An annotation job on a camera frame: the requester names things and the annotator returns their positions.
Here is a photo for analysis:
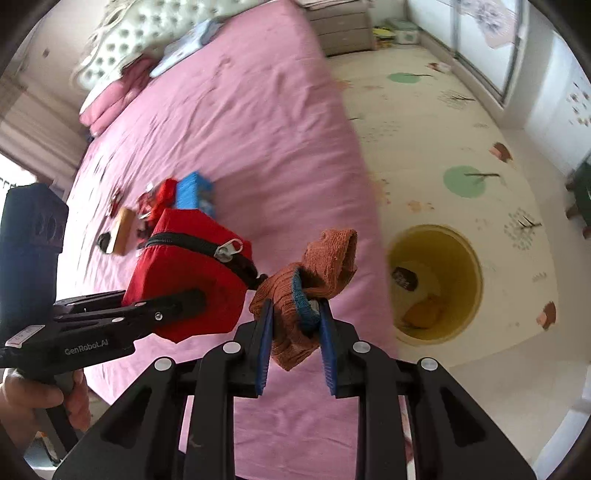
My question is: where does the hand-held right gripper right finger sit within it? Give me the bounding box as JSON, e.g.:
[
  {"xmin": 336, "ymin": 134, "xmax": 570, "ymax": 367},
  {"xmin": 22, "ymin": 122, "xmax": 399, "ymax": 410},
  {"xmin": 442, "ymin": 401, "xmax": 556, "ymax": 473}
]
[{"xmin": 318, "ymin": 300, "xmax": 539, "ymax": 480}]

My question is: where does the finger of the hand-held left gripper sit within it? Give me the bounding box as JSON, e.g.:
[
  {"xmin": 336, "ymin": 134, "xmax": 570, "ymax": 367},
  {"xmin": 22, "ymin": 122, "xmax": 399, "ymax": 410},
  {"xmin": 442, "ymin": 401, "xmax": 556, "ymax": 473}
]
[
  {"xmin": 108, "ymin": 288, "xmax": 207, "ymax": 340},
  {"xmin": 53, "ymin": 291, "xmax": 127, "ymax": 320}
]

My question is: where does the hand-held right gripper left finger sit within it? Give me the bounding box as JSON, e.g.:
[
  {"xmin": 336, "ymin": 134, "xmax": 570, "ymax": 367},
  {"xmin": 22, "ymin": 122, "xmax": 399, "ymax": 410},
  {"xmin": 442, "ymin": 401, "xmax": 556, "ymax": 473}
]
[{"xmin": 52, "ymin": 300, "xmax": 278, "ymax": 480}]

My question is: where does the red zippered pouch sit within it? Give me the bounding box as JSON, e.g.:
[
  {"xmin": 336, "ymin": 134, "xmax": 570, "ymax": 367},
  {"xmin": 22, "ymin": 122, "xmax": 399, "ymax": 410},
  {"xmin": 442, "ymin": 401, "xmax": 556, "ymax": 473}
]
[{"xmin": 121, "ymin": 209, "xmax": 259, "ymax": 343}]

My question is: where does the orange knitted sock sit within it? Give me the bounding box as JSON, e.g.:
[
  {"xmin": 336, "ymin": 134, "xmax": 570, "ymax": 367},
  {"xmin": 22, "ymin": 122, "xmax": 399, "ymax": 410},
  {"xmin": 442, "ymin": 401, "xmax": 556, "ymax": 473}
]
[{"xmin": 249, "ymin": 228, "xmax": 360, "ymax": 372}]

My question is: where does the red candy packet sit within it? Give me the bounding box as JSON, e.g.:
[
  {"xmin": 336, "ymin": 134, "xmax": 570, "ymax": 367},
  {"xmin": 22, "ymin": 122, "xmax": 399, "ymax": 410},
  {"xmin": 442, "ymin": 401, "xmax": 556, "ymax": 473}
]
[{"xmin": 154, "ymin": 179, "xmax": 179, "ymax": 208}]

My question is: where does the yellow round bin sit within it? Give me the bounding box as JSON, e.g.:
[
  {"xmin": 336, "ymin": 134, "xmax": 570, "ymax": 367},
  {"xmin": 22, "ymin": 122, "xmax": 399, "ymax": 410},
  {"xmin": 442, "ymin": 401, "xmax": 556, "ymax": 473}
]
[{"xmin": 385, "ymin": 224, "xmax": 484, "ymax": 347}]

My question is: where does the person's left hand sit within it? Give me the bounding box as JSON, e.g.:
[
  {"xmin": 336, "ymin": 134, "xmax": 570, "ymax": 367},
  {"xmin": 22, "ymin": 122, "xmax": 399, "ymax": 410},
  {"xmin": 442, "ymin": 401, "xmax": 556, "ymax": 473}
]
[{"xmin": 0, "ymin": 367, "xmax": 92, "ymax": 448}]

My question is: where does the tan and white flat box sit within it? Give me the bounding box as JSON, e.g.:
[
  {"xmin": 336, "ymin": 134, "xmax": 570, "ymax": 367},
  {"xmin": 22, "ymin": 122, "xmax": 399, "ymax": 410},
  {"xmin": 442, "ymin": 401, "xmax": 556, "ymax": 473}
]
[{"xmin": 110, "ymin": 208, "xmax": 137, "ymax": 257}]

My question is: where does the orange crumpled wrapper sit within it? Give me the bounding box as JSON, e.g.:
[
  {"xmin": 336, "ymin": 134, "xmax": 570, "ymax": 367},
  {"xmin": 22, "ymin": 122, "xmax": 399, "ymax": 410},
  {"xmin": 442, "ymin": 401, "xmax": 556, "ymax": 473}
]
[{"xmin": 403, "ymin": 295, "xmax": 448, "ymax": 329}]

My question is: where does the small red white wrapper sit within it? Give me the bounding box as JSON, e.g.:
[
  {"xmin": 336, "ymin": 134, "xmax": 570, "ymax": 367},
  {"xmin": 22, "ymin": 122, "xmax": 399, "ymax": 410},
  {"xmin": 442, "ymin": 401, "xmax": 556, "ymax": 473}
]
[{"xmin": 137, "ymin": 191, "xmax": 158, "ymax": 219}]

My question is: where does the dark snack wrapper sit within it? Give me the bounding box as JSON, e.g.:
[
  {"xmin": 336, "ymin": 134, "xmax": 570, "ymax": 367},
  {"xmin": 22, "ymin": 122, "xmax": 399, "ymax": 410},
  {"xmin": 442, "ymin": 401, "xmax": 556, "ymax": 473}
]
[{"xmin": 392, "ymin": 267, "xmax": 420, "ymax": 291}]

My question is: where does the blue cardboard box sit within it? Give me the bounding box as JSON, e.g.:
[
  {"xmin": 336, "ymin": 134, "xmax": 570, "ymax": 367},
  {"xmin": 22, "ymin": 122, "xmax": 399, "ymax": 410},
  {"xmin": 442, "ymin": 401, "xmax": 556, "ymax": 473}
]
[{"xmin": 175, "ymin": 172, "xmax": 218, "ymax": 217}]

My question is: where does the beige curtain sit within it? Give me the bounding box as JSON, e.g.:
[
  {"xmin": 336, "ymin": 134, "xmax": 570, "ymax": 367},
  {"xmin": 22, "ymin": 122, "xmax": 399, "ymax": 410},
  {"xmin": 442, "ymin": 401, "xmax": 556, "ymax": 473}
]
[{"xmin": 0, "ymin": 76, "xmax": 86, "ymax": 178}]

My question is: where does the pink pillow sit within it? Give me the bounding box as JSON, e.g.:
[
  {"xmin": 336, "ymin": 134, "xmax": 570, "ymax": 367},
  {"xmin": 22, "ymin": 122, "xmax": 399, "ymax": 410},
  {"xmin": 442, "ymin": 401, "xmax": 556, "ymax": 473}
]
[{"xmin": 78, "ymin": 55, "xmax": 154, "ymax": 136}]

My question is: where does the pink bed sheet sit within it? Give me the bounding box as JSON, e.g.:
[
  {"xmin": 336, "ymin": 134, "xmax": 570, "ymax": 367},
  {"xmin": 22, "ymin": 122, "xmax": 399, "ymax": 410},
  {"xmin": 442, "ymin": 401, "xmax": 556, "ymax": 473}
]
[{"xmin": 65, "ymin": 0, "xmax": 409, "ymax": 467}]

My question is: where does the cream patterned play mat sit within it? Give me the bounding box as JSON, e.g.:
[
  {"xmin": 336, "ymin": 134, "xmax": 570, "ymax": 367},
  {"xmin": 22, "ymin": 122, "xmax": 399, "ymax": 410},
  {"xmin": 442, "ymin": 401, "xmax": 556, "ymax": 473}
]
[{"xmin": 323, "ymin": 44, "xmax": 583, "ymax": 370}]

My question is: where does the white tufted headboard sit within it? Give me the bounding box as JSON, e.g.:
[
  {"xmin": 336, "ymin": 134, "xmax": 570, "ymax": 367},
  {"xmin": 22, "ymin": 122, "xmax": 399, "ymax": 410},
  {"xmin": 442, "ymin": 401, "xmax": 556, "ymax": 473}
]
[{"xmin": 76, "ymin": 0, "xmax": 222, "ymax": 89}]

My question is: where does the blue and white blanket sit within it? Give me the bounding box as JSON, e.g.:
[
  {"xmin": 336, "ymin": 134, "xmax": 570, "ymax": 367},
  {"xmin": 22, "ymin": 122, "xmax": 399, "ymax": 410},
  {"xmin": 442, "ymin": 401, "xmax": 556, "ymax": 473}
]
[{"xmin": 150, "ymin": 18, "xmax": 223, "ymax": 77}]

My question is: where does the beige dresser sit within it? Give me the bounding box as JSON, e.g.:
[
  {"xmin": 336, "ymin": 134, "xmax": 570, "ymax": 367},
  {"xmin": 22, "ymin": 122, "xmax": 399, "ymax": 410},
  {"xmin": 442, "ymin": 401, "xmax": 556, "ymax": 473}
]
[{"xmin": 300, "ymin": 0, "xmax": 377, "ymax": 57}]

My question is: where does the sliding glass door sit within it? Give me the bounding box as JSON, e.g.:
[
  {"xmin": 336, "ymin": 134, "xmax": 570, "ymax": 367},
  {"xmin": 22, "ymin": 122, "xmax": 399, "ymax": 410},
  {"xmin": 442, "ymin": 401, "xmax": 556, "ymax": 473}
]
[{"xmin": 409, "ymin": 0, "xmax": 530, "ymax": 110}]

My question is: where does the white storage box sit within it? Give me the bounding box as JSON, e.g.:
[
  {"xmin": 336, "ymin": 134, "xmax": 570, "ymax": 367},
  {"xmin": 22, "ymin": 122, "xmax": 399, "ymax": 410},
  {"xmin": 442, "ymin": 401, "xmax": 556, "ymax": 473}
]
[{"xmin": 385, "ymin": 18, "xmax": 421, "ymax": 46}]

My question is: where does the white cabinet with stickers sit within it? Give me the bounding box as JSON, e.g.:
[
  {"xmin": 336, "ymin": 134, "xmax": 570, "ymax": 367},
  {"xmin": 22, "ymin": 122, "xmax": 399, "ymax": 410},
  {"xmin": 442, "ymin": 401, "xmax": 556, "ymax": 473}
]
[{"xmin": 524, "ymin": 32, "xmax": 591, "ymax": 177}]

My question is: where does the pink hanging cloth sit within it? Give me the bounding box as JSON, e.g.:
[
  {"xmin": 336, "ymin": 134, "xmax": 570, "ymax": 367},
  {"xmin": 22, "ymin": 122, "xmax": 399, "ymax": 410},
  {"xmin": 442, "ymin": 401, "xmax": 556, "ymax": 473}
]
[{"xmin": 470, "ymin": 8, "xmax": 514, "ymax": 49}]

